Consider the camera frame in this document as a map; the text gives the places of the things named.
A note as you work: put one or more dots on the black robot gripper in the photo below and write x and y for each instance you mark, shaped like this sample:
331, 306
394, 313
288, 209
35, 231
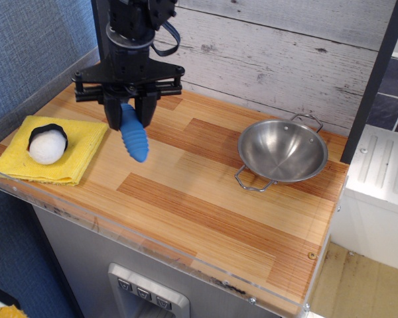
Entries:
128, 72

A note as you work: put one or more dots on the blue handled metal fork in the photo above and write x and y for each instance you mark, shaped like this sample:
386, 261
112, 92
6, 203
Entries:
133, 134

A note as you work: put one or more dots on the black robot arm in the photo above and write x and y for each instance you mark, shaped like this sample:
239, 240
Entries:
126, 35

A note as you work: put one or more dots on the yellow folded towel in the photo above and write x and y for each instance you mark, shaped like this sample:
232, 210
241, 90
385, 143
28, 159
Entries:
84, 138

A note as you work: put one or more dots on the white and black rice ball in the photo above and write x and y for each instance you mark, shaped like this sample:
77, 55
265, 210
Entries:
47, 144

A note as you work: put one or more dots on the clear acrylic front guard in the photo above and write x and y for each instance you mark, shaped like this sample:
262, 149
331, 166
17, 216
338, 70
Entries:
300, 250

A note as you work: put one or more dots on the steel toy fridge cabinet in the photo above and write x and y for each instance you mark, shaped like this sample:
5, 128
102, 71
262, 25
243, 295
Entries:
184, 272

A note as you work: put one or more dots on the grey dispenser button panel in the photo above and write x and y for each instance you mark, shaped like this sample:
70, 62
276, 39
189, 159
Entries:
139, 296

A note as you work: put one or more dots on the yellow and black object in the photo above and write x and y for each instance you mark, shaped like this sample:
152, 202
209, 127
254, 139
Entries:
11, 311

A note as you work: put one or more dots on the white ribbed appliance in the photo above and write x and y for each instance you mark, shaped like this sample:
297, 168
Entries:
366, 221

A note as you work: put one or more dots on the steel bowl with wire handles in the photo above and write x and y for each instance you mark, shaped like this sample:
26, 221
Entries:
283, 151

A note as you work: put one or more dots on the dark grey right post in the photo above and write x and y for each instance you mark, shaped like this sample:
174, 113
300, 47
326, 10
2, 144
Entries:
381, 63

